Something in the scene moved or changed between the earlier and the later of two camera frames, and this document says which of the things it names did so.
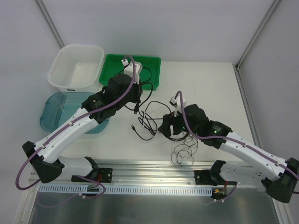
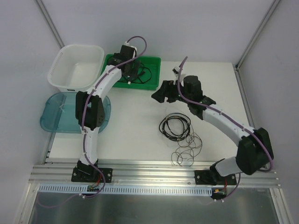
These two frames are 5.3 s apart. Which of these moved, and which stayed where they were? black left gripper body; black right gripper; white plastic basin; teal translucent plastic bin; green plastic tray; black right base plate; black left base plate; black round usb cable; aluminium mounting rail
Moved: black right gripper; black round usb cable; black left gripper body
Stayed: teal translucent plastic bin; white plastic basin; green plastic tray; black left base plate; black right base plate; aluminium mounting rail
